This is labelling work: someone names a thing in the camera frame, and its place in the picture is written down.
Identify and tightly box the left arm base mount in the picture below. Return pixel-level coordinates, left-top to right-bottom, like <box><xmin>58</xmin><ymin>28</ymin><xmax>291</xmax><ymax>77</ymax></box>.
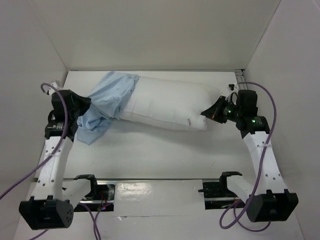
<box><xmin>74</xmin><ymin>180</ymin><xmax>116</xmax><ymax>213</ymax></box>

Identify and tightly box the aluminium rail right side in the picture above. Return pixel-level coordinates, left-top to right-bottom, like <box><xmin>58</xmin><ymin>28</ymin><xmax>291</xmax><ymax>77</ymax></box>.
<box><xmin>234</xmin><ymin>69</ymin><xmax>249</xmax><ymax>90</ymax></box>

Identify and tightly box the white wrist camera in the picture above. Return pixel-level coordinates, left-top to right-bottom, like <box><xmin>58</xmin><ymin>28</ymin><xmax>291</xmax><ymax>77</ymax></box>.
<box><xmin>46</xmin><ymin>81</ymin><xmax>63</xmax><ymax>97</ymax></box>
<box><xmin>225</xmin><ymin>83</ymin><xmax>240</xmax><ymax>102</ymax></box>

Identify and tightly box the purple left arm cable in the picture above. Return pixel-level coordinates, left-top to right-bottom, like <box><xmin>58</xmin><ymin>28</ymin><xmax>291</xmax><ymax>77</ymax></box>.
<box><xmin>0</xmin><ymin>82</ymin><xmax>111</xmax><ymax>234</ymax></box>

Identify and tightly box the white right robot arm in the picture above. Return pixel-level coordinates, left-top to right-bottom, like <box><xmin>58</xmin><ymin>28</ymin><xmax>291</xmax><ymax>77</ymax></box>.
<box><xmin>201</xmin><ymin>90</ymin><xmax>299</xmax><ymax>223</ymax></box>

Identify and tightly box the white pillow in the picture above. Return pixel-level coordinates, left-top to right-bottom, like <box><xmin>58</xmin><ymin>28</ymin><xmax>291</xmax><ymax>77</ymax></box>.
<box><xmin>119</xmin><ymin>76</ymin><xmax>221</xmax><ymax>131</ymax></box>

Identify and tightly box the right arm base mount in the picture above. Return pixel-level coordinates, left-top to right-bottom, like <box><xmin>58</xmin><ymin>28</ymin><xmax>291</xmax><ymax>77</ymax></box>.
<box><xmin>198</xmin><ymin>179</ymin><xmax>240</xmax><ymax>210</ymax></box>

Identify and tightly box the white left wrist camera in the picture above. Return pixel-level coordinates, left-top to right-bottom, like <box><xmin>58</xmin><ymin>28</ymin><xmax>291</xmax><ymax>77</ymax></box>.
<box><xmin>46</xmin><ymin>81</ymin><xmax>63</xmax><ymax>97</ymax></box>

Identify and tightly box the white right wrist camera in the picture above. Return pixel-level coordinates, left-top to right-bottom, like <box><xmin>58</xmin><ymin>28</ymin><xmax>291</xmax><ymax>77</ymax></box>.
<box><xmin>225</xmin><ymin>83</ymin><xmax>240</xmax><ymax>102</ymax></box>

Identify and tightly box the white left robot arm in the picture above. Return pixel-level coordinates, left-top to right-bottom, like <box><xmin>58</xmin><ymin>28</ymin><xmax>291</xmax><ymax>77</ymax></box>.
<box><xmin>18</xmin><ymin>90</ymin><xmax>99</xmax><ymax>230</ymax></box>

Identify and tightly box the light blue pillowcase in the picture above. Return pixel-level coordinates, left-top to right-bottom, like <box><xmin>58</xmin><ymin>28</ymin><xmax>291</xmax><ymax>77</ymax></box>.
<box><xmin>76</xmin><ymin>71</ymin><xmax>140</xmax><ymax>145</ymax></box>

